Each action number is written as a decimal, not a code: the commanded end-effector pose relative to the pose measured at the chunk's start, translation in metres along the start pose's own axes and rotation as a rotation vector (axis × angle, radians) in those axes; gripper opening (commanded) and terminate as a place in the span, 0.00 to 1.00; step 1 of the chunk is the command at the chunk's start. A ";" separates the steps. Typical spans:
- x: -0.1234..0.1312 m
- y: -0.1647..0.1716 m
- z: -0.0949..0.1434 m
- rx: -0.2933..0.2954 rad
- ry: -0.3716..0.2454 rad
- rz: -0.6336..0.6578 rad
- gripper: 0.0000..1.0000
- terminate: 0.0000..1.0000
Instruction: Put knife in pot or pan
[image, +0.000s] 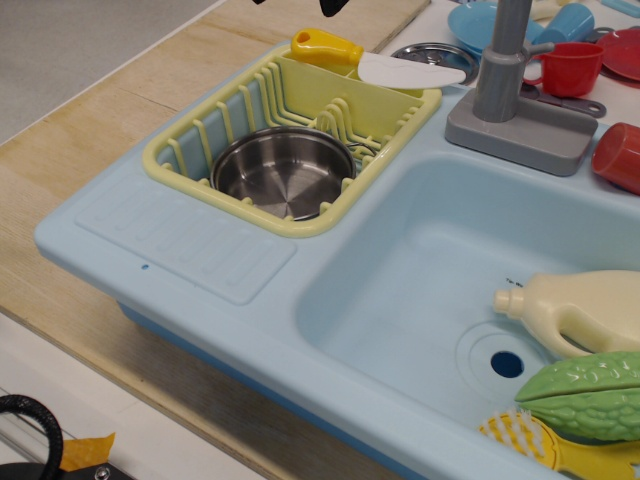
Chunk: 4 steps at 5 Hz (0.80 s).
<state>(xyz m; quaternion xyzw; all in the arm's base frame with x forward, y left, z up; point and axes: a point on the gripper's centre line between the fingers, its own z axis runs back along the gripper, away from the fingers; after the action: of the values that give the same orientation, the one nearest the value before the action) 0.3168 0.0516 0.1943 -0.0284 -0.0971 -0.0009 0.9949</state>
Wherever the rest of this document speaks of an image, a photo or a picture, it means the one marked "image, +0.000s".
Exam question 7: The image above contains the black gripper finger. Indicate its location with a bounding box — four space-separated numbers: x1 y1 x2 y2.
319 0 349 16

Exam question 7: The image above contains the silver metal pot lid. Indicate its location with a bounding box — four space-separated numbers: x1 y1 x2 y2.
392 42 480 85

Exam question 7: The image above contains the stainless steel pot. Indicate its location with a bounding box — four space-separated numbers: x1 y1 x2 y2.
210 126 357 221

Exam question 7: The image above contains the yellow plastic dish rack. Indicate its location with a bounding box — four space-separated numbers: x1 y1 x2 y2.
142 46 442 238

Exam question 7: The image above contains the blue toy plate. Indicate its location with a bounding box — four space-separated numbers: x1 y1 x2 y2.
448 0 543 55

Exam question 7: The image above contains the grey toy faucet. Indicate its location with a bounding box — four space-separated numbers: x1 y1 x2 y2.
445 1 598 176

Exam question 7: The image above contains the blue toy cup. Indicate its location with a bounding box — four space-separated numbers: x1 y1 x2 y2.
533 3 595 45

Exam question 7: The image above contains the red toy cup upright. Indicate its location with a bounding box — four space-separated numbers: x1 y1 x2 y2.
523 42 604 97

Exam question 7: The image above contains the red toy plate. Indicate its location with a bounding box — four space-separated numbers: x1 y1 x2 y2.
596 28 640 81

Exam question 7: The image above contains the red toy cup lying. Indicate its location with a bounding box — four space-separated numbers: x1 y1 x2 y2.
591 122 639 195

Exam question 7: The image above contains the light blue toy sink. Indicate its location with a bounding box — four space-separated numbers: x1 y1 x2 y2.
33 40 640 480

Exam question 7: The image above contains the cream toy detergent bottle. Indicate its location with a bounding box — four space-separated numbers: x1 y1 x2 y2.
493 270 639 358

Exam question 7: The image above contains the green toy bitter gourd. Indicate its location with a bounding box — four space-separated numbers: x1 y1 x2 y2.
515 351 639 442

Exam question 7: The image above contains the yellow tape piece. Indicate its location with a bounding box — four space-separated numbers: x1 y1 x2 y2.
60 433 116 472

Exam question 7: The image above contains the yellow toy dish brush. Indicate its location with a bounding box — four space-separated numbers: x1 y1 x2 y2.
478 409 639 480

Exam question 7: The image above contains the yellow handled white toy knife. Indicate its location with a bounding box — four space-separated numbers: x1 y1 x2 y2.
290 28 466 90

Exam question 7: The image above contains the grey toy utensil handle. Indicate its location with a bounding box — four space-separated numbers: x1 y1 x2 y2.
520 83 607 119

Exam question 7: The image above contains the black cable loop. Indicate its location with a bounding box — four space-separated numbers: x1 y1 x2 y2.
0 394 64 475

